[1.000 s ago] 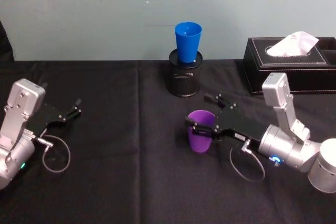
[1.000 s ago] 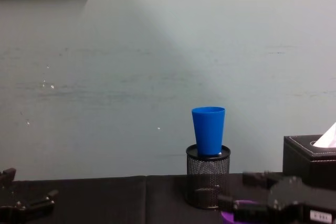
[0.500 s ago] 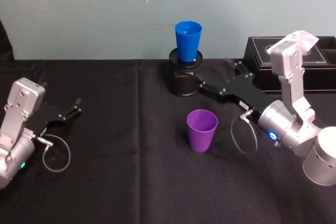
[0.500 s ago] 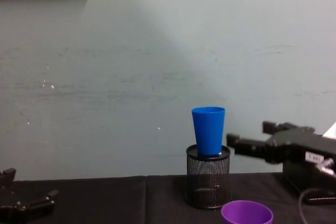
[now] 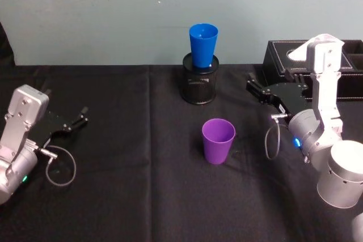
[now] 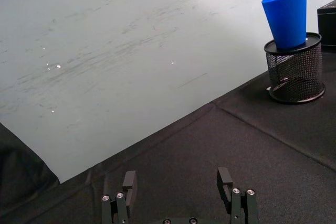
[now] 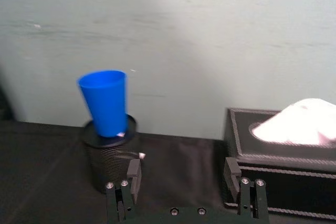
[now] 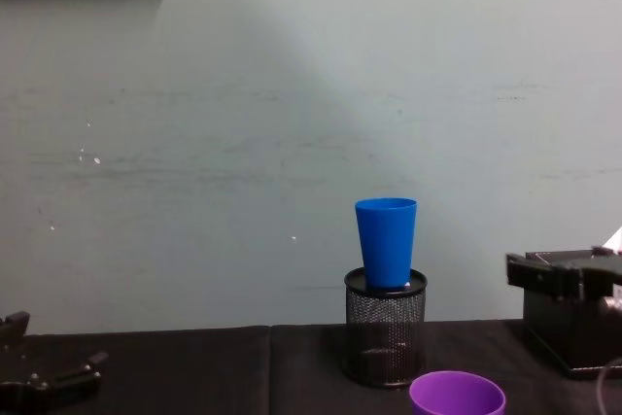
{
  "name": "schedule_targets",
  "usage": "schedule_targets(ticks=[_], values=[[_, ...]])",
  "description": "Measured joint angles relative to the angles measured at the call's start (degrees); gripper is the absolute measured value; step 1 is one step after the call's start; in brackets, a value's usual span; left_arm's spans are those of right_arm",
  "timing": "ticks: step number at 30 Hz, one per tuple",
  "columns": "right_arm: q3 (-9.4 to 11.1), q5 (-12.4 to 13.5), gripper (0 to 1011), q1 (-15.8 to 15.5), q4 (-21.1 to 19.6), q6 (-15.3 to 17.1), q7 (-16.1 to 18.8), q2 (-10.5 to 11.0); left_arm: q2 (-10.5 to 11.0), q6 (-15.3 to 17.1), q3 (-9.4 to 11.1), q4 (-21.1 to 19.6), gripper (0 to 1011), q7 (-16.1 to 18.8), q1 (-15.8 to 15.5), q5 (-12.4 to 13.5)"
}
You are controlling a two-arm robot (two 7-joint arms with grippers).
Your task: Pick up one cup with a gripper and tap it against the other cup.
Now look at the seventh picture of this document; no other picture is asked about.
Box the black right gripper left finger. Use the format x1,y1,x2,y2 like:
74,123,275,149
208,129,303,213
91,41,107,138
105,158,143,223

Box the white tissue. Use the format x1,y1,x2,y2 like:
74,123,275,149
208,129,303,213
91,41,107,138
251,98,336,146

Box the black tissue box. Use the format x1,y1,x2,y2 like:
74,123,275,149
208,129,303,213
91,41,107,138
219,107,336,221

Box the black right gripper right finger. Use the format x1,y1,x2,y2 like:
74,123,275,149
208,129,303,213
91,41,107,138
223,157,270,223

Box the black ribbed round container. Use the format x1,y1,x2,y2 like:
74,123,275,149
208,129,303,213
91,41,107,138
81,114,144,195

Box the blue plastic cup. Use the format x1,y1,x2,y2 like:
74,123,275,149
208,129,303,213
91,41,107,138
76,69,129,138

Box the black table cloth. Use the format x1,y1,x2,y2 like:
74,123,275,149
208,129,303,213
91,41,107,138
0,120,336,224

